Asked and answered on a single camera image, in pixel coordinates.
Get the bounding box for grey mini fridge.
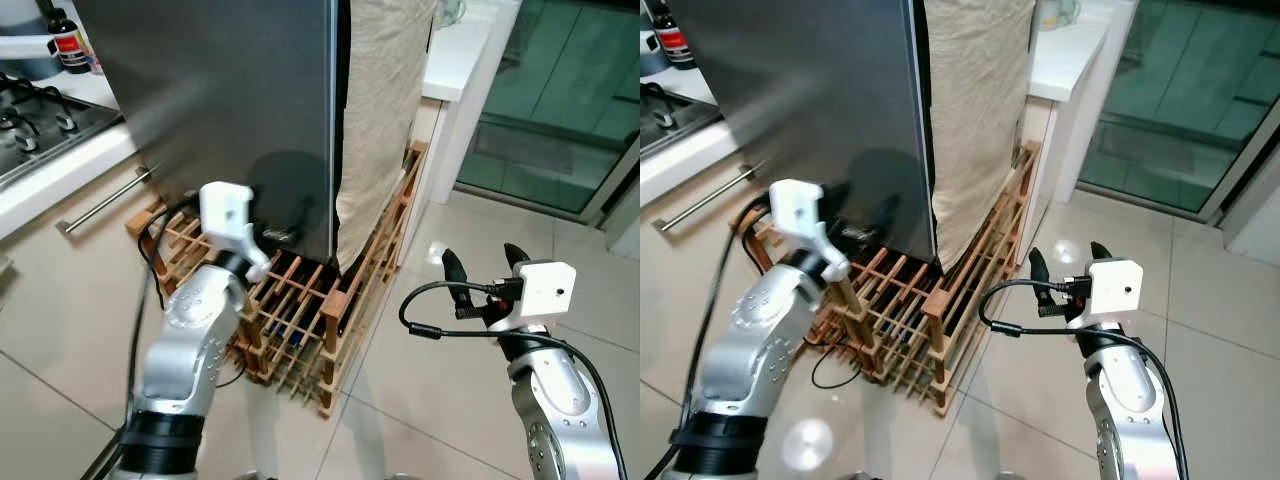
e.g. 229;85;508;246
665;0;941;263
75;0;351;271

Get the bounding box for beige cloth draped over fridge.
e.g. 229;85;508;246
920;0;1036;271
335;0;441;273

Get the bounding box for wooden wine rack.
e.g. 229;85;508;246
125;140;431;419
740;140;1041;416

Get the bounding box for sliding glass door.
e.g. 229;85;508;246
455;0;641;226
1075;0;1280;226

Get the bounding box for beige kitchen cabinet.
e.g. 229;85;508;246
0;60;166;441
640;70;771;401

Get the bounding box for black gas stove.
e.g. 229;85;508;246
640;80;721;156
0;70;126;191

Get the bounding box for dark blue grey pot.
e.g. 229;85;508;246
640;30;671;79
0;55;59;83

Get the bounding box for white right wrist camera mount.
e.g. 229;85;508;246
515;260;578;326
1085;258;1144;326

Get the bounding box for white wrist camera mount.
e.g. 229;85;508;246
515;260;578;326
1085;258;1144;326
768;178;851;283
198;182;273;283

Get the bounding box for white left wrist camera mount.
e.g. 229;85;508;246
768;178;851;283
198;182;273;283

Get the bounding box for steel drawer handle bar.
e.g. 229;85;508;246
655;165;761;233
55;165;161;234

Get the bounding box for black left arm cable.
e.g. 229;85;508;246
645;198;776;480
118;195;201;480

